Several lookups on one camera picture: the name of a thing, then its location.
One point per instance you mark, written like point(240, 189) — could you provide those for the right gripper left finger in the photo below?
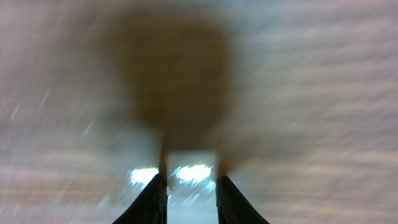
point(150, 207)

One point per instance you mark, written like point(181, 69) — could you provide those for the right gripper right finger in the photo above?
point(232, 206)

